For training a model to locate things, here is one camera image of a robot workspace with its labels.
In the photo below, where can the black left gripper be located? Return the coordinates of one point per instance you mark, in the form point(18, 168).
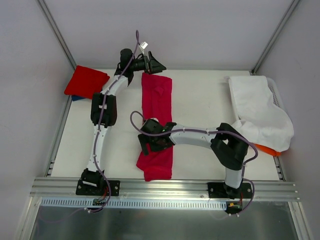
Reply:
point(149, 64)

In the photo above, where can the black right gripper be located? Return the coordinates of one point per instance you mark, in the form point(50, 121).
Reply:
point(144, 144)

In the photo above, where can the crimson pink t shirt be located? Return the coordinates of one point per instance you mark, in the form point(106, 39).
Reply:
point(156, 104)

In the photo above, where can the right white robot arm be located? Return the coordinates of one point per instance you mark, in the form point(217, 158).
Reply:
point(227, 144)

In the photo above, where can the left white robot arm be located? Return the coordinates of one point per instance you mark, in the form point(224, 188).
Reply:
point(104, 114)

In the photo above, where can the folded red t shirt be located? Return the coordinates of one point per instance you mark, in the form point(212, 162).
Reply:
point(86, 79)

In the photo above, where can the folded blue t shirt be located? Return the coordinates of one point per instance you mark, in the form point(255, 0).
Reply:
point(84, 95)

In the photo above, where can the white t shirt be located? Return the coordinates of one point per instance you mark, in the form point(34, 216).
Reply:
point(257, 118)

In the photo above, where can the orange garment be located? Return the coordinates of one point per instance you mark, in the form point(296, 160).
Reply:
point(268, 150)

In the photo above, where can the white perforated plastic basket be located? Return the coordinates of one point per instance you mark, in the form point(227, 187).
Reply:
point(277, 100)

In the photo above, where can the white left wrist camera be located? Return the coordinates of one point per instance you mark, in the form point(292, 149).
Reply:
point(143, 46)

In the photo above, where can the aluminium mounting rail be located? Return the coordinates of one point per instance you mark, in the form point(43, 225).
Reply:
point(270, 191)

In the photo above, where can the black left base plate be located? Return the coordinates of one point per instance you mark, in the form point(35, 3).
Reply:
point(90, 189)

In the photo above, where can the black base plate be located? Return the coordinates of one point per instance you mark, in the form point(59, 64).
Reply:
point(90, 189)
point(219, 190)

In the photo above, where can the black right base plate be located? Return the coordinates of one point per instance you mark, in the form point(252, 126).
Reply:
point(219, 190)

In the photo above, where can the white slotted cable duct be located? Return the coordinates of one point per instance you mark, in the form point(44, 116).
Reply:
point(115, 203)

